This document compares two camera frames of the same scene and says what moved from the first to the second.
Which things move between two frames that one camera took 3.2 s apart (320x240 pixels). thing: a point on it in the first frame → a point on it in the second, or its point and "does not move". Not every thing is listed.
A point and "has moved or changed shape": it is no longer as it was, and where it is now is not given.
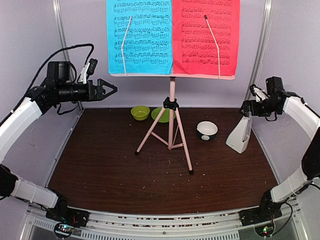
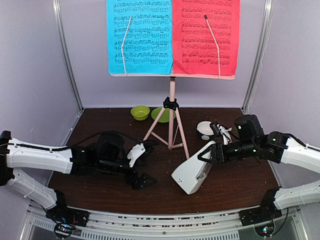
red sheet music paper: [195, 47] does not move
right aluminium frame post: [262, 44] does not move
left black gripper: [99, 90] → [137, 184]
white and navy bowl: [207, 130] does not move
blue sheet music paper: [148, 48] does not move
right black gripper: [246, 104] → [214, 148]
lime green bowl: [140, 112] does not move
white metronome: [241, 134] has moved or changed shape
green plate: [165, 117] does not move
